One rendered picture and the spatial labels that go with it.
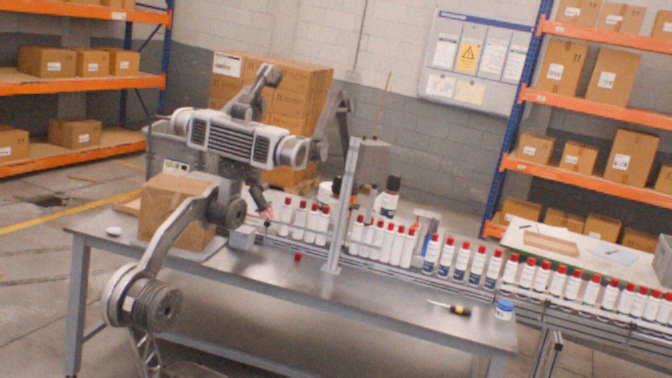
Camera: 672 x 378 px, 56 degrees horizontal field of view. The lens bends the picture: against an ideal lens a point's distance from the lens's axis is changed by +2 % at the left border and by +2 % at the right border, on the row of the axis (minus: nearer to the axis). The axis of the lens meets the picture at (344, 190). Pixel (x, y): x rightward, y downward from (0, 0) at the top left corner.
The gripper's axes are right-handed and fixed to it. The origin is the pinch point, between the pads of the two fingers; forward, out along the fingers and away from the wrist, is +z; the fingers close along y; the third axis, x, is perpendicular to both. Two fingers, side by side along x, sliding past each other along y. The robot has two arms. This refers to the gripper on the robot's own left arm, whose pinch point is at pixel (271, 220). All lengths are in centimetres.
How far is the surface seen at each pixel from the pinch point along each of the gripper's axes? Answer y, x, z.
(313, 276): -27.9, -18.0, 29.4
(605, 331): -4, -120, 114
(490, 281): -2, -85, 73
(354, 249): -2.1, -32.6, 31.6
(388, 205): 56, -42, 29
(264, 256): -20.5, 2.8, 11.9
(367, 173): -14, -61, 0
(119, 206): -13, 64, -44
